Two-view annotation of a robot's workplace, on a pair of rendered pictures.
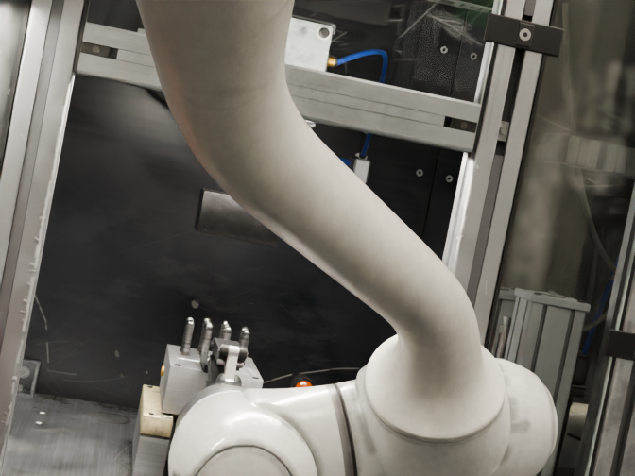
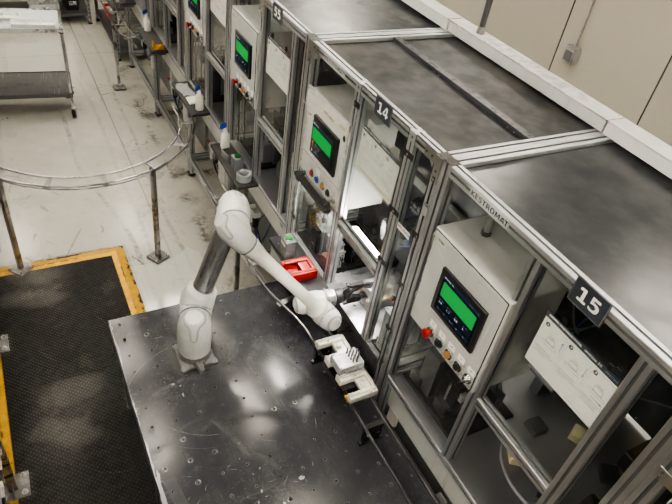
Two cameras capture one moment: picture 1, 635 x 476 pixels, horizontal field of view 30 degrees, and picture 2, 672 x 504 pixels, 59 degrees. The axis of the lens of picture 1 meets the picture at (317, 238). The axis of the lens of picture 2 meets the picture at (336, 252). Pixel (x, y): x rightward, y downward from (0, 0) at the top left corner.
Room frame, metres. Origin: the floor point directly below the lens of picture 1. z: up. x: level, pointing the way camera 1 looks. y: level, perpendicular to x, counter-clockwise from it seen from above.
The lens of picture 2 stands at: (0.10, -1.88, 3.03)
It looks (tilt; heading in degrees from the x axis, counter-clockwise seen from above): 39 degrees down; 66
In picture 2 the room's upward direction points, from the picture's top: 10 degrees clockwise
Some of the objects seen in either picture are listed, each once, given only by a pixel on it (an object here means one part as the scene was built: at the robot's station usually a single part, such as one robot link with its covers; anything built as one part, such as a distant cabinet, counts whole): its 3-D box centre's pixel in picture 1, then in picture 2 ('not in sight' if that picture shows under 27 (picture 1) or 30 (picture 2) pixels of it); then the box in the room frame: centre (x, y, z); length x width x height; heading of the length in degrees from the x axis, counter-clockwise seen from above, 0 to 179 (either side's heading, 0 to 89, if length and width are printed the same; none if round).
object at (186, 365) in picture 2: not in sight; (195, 354); (0.33, 0.07, 0.71); 0.22 x 0.18 x 0.06; 99
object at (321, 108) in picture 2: not in sight; (343, 145); (1.10, 0.48, 1.60); 0.42 x 0.29 x 0.46; 99
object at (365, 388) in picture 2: not in sight; (344, 370); (0.98, -0.27, 0.84); 0.36 x 0.14 x 0.10; 99
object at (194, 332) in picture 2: not in sight; (194, 330); (0.33, 0.10, 0.85); 0.18 x 0.16 x 0.22; 80
